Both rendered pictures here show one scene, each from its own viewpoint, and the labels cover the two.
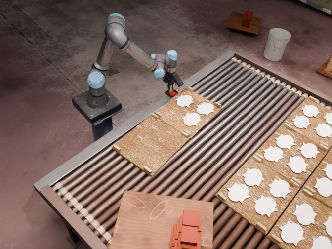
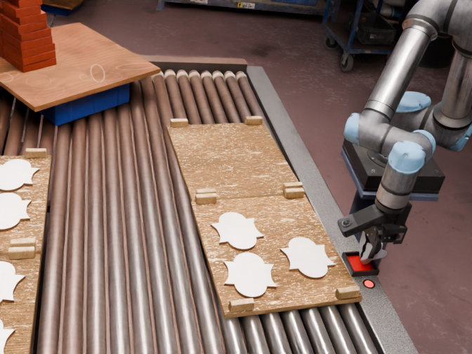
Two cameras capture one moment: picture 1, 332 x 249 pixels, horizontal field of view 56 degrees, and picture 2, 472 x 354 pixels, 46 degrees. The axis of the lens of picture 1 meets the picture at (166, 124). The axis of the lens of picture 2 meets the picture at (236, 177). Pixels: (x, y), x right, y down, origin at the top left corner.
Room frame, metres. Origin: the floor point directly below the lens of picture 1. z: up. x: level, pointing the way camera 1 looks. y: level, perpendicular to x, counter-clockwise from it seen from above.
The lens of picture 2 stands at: (2.18, -1.13, 1.91)
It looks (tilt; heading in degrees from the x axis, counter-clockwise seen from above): 36 degrees down; 123
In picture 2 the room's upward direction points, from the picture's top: 9 degrees clockwise
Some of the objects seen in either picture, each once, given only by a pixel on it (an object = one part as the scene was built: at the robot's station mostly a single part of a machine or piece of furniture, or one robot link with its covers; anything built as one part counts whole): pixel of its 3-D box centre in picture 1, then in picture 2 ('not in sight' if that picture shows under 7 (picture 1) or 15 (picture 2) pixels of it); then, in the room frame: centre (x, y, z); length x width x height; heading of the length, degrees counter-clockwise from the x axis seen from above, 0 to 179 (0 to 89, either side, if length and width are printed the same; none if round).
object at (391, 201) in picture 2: (171, 67); (392, 193); (1.90, -0.01, 1.16); 0.08 x 0.08 x 0.05
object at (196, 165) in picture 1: (216, 146); (134, 235); (1.39, -0.36, 0.90); 1.95 x 0.05 x 0.05; 140
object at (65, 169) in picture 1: (156, 107); (331, 230); (1.75, 0.08, 0.89); 2.08 x 0.08 x 0.06; 140
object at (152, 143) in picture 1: (151, 143); (231, 159); (1.35, 0.09, 0.93); 0.41 x 0.35 x 0.02; 145
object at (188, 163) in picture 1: (210, 143); (153, 234); (1.42, -0.32, 0.90); 1.95 x 0.05 x 0.05; 140
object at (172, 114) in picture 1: (187, 111); (270, 248); (1.69, -0.16, 0.93); 0.41 x 0.35 x 0.02; 143
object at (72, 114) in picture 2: not in sight; (69, 83); (0.71, -0.04, 0.97); 0.31 x 0.31 x 0.10; 86
